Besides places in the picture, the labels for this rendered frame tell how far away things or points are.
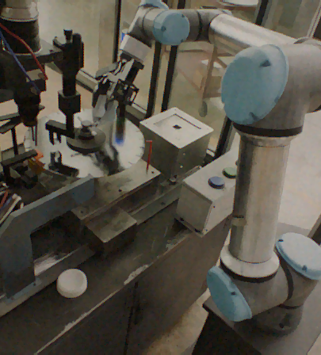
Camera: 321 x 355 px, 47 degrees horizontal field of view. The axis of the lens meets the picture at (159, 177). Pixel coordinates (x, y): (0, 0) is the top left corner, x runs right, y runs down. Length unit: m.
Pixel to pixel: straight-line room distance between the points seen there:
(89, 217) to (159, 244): 0.21
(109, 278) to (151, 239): 0.17
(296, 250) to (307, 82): 0.38
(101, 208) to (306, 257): 0.52
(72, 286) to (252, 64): 0.65
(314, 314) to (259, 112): 0.64
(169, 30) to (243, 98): 0.36
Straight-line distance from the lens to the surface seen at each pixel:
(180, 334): 1.78
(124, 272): 1.00
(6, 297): 0.97
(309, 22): 1.08
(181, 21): 0.92
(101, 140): 1.05
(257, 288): 0.77
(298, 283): 0.85
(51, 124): 0.99
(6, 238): 0.81
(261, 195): 0.67
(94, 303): 0.95
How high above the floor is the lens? 1.56
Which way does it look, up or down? 40 degrees down
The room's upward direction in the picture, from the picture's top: 10 degrees clockwise
